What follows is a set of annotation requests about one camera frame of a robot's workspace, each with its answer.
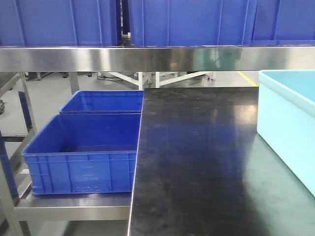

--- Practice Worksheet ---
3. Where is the stainless steel shelf beam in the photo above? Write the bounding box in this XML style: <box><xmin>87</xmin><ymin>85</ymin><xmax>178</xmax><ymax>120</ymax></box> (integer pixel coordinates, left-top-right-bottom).
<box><xmin>0</xmin><ymin>46</ymin><xmax>315</xmax><ymax>72</ymax></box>

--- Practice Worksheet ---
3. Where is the far blue plastic crate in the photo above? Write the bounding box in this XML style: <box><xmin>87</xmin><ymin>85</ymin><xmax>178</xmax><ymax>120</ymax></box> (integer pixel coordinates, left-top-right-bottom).
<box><xmin>59</xmin><ymin>90</ymin><xmax>144</xmax><ymax>114</ymax></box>

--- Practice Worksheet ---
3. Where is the blue plastic crate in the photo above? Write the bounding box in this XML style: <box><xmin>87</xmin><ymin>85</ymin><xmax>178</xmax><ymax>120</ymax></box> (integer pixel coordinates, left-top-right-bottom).
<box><xmin>59</xmin><ymin>90</ymin><xmax>144</xmax><ymax>114</ymax></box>
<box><xmin>22</xmin><ymin>114</ymin><xmax>141</xmax><ymax>195</ymax></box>

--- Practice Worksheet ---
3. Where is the near blue plastic crate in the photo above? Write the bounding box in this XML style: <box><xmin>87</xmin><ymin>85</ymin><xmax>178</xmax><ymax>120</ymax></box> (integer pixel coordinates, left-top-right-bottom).
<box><xmin>22</xmin><ymin>114</ymin><xmax>141</xmax><ymax>195</ymax></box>

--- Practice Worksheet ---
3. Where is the upper middle blue crate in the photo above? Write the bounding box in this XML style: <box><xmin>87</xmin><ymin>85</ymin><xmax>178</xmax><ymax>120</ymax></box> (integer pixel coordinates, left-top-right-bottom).
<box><xmin>128</xmin><ymin>0</ymin><xmax>257</xmax><ymax>47</ymax></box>

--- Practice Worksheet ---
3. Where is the light blue plastic tub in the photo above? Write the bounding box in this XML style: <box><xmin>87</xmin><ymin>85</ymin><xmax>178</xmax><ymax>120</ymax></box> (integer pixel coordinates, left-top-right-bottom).
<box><xmin>257</xmin><ymin>69</ymin><xmax>315</xmax><ymax>194</ymax></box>

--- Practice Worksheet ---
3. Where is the upper left blue crate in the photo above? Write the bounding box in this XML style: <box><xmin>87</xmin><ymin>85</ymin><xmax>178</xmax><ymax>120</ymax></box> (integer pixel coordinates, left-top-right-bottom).
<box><xmin>0</xmin><ymin>0</ymin><xmax>121</xmax><ymax>47</ymax></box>

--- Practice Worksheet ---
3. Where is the upper right blue crate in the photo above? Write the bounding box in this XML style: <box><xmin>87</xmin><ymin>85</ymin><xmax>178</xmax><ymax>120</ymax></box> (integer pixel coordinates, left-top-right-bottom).
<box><xmin>252</xmin><ymin>0</ymin><xmax>315</xmax><ymax>46</ymax></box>

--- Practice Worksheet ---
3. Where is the white metal table frame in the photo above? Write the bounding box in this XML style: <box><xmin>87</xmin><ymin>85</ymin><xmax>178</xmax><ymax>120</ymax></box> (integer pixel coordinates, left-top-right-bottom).
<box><xmin>108</xmin><ymin>71</ymin><xmax>216</xmax><ymax>90</ymax></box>

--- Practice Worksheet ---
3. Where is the stainless steel lower shelf frame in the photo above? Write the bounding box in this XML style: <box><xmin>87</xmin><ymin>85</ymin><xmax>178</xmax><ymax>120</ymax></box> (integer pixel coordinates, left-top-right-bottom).
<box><xmin>0</xmin><ymin>72</ymin><xmax>132</xmax><ymax>236</ymax></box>

